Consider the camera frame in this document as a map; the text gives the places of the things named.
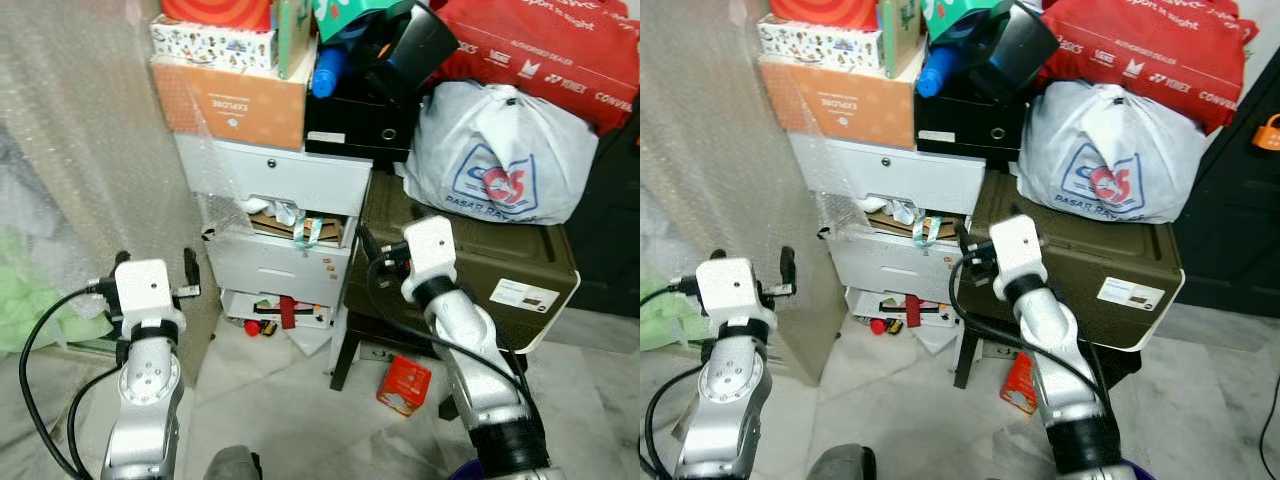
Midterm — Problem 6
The brown cardboard piece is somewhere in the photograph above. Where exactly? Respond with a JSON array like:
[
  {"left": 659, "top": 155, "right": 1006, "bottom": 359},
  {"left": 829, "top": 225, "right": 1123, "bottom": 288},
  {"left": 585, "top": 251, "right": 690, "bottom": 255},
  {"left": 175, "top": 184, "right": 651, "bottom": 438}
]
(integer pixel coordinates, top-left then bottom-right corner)
[
  {"left": 250, "top": 212, "right": 346, "bottom": 246},
  {"left": 865, "top": 210, "right": 956, "bottom": 246}
]

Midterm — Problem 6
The white crumpled paper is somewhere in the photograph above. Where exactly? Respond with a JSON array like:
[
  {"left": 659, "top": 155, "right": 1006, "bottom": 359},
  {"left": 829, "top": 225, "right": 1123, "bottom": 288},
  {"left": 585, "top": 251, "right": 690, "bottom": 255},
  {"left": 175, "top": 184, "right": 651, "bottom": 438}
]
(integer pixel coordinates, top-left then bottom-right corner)
[
  {"left": 238, "top": 195, "right": 301, "bottom": 226},
  {"left": 850, "top": 195, "right": 921, "bottom": 226}
]

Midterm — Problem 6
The olive green box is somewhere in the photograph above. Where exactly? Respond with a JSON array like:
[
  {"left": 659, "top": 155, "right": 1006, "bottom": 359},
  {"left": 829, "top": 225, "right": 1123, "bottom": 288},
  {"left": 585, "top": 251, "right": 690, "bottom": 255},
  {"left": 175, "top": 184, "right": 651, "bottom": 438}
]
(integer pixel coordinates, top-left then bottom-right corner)
[
  {"left": 343, "top": 170, "right": 581, "bottom": 353},
  {"left": 955, "top": 170, "right": 1186, "bottom": 351}
]

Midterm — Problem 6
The light green foam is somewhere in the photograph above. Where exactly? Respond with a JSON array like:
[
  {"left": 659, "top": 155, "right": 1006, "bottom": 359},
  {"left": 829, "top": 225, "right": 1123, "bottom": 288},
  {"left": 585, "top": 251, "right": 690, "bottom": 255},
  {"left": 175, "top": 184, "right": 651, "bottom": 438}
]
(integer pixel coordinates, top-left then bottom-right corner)
[
  {"left": 0, "top": 230, "right": 111, "bottom": 351},
  {"left": 640, "top": 290, "right": 701, "bottom": 351}
]

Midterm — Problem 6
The white plastic drawer unit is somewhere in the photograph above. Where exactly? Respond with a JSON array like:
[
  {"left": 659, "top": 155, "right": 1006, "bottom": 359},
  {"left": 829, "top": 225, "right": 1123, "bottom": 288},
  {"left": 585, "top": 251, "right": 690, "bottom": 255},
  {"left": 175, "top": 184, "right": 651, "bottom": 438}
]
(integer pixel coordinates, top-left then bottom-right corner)
[
  {"left": 175, "top": 135, "right": 373, "bottom": 336},
  {"left": 785, "top": 135, "right": 986, "bottom": 341}
]

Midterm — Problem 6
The black storage box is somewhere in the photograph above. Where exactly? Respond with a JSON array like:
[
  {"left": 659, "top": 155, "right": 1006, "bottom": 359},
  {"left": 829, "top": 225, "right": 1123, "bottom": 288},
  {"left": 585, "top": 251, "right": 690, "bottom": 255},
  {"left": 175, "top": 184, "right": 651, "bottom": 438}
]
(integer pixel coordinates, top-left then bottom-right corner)
[
  {"left": 305, "top": 85, "right": 426, "bottom": 161},
  {"left": 912, "top": 88, "right": 1026, "bottom": 161}
]

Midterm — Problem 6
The clear bubble wrap sheet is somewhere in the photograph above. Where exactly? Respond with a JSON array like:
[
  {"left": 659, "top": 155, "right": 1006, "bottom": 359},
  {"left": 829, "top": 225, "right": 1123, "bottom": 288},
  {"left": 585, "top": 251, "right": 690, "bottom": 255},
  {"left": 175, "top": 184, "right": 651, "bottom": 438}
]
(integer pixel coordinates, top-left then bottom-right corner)
[
  {"left": 640, "top": 0, "right": 851, "bottom": 371},
  {"left": 0, "top": 0, "right": 216, "bottom": 351}
]

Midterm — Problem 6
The small red box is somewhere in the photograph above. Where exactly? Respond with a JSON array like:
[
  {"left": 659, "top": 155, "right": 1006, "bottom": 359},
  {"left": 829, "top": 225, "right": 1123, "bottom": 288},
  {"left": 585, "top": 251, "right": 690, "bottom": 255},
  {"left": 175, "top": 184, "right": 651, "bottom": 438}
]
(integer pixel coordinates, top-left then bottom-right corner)
[
  {"left": 1000, "top": 350, "right": 1041, "bottom": 416},
  {"left": 376, "top": 355, "right": 433, "bottom": 417}
]

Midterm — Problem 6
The white plastic shopping bag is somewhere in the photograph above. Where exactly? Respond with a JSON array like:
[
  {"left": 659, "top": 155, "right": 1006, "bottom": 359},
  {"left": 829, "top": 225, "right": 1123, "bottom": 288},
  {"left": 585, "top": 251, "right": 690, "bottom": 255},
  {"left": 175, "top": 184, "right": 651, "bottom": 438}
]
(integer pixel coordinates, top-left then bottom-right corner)
[
  {"left": 403, "top": 82, "right": 599, "bottom": 226},
  {"left": 1018, "top": 80, "right": 1211, "bottom": 223}
]

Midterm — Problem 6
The blue bottle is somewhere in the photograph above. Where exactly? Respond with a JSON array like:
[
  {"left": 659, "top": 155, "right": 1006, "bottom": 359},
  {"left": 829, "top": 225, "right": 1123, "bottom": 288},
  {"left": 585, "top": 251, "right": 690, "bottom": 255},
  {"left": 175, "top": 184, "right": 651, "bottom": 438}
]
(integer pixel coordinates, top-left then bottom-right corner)
[
  {"left": 915, "top": 45, "right": 961, "bottom": 99},
  {"left": 310, "top": 45, "right": 351, "bottom": 99}
]

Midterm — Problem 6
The orange cardboard box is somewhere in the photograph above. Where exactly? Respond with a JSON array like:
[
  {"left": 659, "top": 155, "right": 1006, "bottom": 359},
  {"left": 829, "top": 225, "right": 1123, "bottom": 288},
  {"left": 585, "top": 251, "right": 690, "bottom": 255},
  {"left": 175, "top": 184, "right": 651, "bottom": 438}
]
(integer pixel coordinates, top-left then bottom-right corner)
[
  {"left": 150, "top": 55, "right": 309, "bottom": 151},
  {"left": 758, "top": 55, "right": 916, "bottom": 149}
]

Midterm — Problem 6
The grey robot left leg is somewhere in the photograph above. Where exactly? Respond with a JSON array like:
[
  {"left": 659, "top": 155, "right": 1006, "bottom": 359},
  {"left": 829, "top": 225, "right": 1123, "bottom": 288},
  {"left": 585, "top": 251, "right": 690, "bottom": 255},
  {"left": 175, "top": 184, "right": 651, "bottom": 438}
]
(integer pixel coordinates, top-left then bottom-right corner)
[
  {"left": 805, "top": 445, "right": 879, "bottom": 480},
  {"left": 205, "top": 445, "right": 263, "bottom": 480}
]

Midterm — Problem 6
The black blue appliance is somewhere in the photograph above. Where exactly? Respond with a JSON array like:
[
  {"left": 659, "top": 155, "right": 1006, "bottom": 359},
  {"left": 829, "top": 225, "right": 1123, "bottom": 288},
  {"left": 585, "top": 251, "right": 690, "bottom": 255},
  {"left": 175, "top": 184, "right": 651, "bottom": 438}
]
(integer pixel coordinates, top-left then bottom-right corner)
[
  {"left": 950, "top": 0, "right": 1061, "bottom": 101},
  {"left": 335, "top": 0, "right": 461, "bottom": 101}
]

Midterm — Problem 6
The green upright box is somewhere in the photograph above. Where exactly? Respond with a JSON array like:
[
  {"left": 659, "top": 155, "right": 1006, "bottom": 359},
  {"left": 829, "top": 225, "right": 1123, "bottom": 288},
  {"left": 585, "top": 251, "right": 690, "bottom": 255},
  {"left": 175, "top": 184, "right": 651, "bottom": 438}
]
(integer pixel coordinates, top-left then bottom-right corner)
[
  {"left": 275, "top": 0, "right": 316, "bottom": 81},
  {"left": 878, "top": 0, "right": 923, "bottom": 79}
]

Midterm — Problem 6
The white patterned box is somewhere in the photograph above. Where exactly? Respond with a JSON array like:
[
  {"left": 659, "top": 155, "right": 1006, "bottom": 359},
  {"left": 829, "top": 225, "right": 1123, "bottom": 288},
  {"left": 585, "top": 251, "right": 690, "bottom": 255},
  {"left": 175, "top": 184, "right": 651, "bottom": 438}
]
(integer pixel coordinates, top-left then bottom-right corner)
[
  {"left": 150, "top": 15, "right": 279, "bottom": 73},
  {"left": 758, "top": 15, "right": 886, "bottom": 73}
]

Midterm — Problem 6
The teal tissue pack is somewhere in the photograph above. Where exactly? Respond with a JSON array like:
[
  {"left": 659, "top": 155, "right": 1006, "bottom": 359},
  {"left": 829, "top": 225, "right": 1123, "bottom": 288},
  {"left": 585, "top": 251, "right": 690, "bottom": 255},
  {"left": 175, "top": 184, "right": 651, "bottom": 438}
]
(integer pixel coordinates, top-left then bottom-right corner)
[
  {"left": 920, "top": 0, "right": 991, "bottom": 46},
  {"left": 312, "top": 0, "right": 386, "bottom": 43}
]

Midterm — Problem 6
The red tote bag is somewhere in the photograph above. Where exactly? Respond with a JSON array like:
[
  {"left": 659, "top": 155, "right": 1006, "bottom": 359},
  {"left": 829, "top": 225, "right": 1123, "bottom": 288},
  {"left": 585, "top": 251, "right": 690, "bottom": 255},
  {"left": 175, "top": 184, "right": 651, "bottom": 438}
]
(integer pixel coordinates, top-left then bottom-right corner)
[
  {"left": 430, "top": 0, "right": 641, "bottom": 136},
  {"left": 1035, "top": 0, "right": 1261, "bottom": 136}
]

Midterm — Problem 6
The red swirl print box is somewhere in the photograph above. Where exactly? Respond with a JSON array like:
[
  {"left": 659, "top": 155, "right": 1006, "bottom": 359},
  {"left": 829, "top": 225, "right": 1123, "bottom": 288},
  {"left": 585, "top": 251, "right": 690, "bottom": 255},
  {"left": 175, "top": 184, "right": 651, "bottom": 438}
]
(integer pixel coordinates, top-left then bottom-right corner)
[
  {"left": 160, "top": 0, "right": 273, "bottom": 31},
  {"left": 768, "top": 0, "right": 881, "bottom": 29}
]

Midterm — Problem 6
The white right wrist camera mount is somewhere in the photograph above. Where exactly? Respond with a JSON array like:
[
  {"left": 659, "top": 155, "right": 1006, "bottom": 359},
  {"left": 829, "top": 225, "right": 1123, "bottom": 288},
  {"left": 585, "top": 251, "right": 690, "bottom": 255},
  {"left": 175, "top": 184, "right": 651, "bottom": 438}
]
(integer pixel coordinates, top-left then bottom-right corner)
[
  {"left": 988, "top": 214, "right": 1046, "bottom": 301},
  {"left": 400, "top": 216, "right": 457, "bottom": 301}
]

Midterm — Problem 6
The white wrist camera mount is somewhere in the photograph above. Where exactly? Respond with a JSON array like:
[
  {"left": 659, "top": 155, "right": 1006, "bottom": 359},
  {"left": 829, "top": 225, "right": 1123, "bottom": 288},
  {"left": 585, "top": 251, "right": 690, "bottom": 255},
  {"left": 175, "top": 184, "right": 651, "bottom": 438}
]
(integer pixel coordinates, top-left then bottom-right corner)
[
  {"left": 988, "top": 214, "right": 1046, "bottom": 301},
  {"left": 108, "top": 258, "right": 186, "bottom": 336},
  {"left": 697, "top": 257, "right": 779, "bottom": 336},
  {"left": 400, "top": 216, "right": 457, "bottom": 301}
]

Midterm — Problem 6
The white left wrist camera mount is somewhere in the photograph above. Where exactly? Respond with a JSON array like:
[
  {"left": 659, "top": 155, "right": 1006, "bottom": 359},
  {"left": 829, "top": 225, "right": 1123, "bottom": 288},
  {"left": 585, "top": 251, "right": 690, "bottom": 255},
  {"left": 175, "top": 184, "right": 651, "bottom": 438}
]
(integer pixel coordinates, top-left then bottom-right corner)
[
  {"left": 108, "top": 258, "right": 186, "bottom": 336},
  {"left": 697, "top": 257, "right": 779, "bottom": 336}
]

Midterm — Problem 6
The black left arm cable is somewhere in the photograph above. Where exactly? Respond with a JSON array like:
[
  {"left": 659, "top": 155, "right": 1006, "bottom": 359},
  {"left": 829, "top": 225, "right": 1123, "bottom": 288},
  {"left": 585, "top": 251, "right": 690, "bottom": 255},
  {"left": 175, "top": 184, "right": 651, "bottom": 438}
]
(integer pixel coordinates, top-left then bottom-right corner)
[
  {"left": 640, "top": 283, "right": 699, "bottom": 306},
  {"left": 18, "top": 285, "right": 113, "bottom": 480},
  {"left": 65, "top": 362, "right": 126, "bottom": 480},
  {"left": 643, "top": 365, "right": 706, "bottom": 480}
]

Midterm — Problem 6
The black floor cable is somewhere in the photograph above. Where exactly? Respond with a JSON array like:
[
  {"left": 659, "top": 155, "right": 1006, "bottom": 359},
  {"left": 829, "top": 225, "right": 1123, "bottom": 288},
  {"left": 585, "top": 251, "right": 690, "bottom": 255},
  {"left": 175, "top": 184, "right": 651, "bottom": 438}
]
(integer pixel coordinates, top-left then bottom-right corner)
[{"left": 1258, "top": 385, "right": 1280, "bottom": 480}]

